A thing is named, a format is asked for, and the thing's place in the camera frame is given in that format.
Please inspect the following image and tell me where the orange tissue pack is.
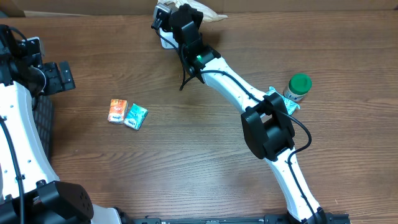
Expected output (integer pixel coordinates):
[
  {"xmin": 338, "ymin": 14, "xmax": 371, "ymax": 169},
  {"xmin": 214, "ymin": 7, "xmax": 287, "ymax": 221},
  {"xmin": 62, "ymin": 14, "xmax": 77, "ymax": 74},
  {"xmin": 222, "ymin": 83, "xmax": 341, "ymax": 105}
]
[{"xmin": 108, "ymin": 99, "xmax": 128, "ymax": 124}]

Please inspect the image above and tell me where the teal tissue pack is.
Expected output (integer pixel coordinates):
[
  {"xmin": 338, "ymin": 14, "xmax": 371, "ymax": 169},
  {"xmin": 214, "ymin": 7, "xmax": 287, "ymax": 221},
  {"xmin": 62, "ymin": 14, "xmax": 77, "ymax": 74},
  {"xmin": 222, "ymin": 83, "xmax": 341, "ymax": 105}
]
[{"xmin": 124, "ymin": 103, "xmax": 148, "ymax": 131}]

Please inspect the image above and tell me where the brown white snack pouch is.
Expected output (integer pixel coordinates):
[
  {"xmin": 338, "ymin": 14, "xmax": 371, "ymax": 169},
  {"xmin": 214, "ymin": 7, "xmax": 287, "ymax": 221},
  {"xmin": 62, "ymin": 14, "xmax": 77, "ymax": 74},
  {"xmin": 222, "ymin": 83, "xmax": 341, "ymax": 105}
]
[{"xmin": 157, "ymin": 0, "xmax": 228, "ymax": 22}]

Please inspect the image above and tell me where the green lid jar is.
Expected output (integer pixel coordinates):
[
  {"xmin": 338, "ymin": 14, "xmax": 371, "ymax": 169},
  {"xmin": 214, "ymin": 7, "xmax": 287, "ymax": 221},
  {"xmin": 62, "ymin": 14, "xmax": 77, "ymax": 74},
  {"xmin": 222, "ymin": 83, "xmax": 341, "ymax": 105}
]
[{"xmin": 283, "ymin": 73, "xmax": 312, "ymax": 102}]

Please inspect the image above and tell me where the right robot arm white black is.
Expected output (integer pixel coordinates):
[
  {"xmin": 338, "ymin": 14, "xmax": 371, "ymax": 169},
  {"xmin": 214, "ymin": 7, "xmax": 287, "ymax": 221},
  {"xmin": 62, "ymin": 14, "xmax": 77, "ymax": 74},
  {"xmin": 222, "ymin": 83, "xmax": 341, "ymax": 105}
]
[{"xmin": 157, "ymin": 4, "xmax": 327, "ymax": 223}]

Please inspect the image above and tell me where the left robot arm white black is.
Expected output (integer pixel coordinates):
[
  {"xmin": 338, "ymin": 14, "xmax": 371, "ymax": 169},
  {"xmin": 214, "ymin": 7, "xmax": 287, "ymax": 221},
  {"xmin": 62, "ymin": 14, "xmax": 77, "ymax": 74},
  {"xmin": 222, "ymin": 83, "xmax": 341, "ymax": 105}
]
[{"xmin": 1, "ymin": 24, "xmax": 132, "ymax": 224}]

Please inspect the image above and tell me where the white barcode scanner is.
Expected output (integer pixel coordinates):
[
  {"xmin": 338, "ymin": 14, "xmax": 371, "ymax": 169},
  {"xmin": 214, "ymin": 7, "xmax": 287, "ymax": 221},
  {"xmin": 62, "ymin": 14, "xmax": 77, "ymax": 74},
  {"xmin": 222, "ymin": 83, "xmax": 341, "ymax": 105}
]
[{"xmin": 159, "ymin": 29, "xmax": 178, "ymax": 49}]

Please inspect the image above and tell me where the dark grey plastic basket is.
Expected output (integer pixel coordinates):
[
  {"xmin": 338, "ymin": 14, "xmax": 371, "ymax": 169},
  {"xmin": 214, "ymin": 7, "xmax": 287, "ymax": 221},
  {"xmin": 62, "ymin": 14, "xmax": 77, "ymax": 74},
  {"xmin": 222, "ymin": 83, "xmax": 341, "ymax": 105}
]
[{"xmin": 32, "ymin": 96, "xmax": 55, "ymax": 160}]

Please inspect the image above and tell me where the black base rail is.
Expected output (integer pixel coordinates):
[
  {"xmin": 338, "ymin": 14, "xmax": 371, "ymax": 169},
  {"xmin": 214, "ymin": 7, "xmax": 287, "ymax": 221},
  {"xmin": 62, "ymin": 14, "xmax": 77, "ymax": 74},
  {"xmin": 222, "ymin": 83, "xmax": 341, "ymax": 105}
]
[{"xmin": 133, "ymin": 213, "xmax": 352, "ymax": 224}]

